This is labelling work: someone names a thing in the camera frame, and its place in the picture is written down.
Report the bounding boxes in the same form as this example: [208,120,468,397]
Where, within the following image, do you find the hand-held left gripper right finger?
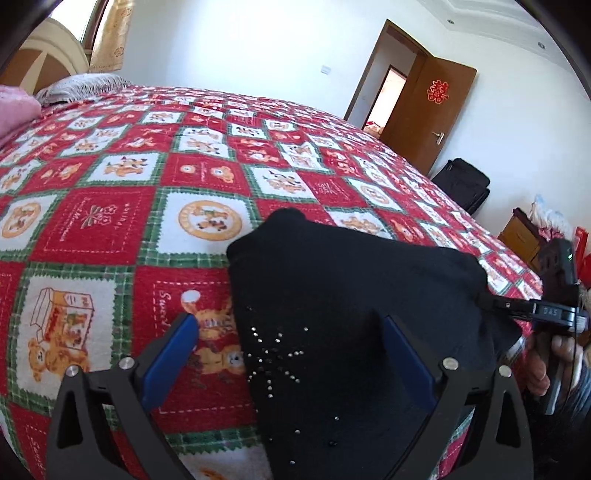
[381,315,535,480]

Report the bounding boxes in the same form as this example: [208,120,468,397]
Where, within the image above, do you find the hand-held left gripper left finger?
[46,311,200,480]

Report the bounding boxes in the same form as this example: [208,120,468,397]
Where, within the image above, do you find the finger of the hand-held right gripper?
[477,292,537,320]

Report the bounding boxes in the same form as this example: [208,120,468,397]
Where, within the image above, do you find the black pants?
[226,208,526,480]

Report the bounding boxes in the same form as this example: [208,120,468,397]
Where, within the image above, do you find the person's right hand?
[523,330,586,398]

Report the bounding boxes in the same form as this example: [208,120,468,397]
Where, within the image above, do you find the wooden cabinet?
[497,207,544,269]

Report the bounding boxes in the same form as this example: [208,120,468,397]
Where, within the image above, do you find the white fluffy item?
[530,194,574,234]

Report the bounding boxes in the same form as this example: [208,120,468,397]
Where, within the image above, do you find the black suitcase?
[429,157,491,216]

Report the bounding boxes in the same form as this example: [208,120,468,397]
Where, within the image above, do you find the red printed blanket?
[0,83,544,480]

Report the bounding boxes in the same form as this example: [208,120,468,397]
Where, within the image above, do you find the brown wooden door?
[380,54,478,177]

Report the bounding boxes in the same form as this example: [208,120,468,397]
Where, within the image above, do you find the red paper door decoration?
[427,79,451,103]

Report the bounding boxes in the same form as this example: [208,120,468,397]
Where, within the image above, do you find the striped pillow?
[34,72,136,105]

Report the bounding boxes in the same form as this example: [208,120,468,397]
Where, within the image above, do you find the pink pillow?
[0,84,43,145]

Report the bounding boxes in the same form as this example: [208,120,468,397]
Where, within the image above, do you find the cream wooden headboard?
[0,18,92,92]

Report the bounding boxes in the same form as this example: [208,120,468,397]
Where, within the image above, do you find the yellow patterned curtain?
[89,0,136,73]

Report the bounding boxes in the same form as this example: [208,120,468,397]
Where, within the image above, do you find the window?
[48,0,112,47]

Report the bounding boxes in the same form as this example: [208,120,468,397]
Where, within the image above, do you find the wooden door frame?
[344,19,435,136]

